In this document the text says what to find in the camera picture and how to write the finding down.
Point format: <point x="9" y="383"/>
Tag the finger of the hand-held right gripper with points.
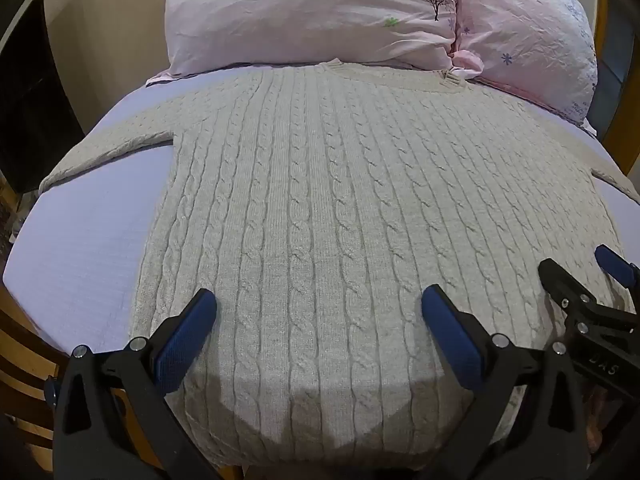
<point x="562" y="285"/>
<point x="611" y="261"/>

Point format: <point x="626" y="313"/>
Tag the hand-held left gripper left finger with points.
<point x="186" y="337"/>

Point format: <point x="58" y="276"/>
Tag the lavender bed sheet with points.
<point x="85" y="240"/>

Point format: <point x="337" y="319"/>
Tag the large pink floral pillow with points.
<point x="310" y="10"/>

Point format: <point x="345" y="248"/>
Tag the wooden bed frame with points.
<point x="20" y="360"/>

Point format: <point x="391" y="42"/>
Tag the person's right hand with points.
<point x="596" y="425"/>

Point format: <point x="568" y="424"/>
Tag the small pink floral pillow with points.
<point x="530" y="30"/>

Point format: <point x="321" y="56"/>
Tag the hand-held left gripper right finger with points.
<point x="452" y="340"/>

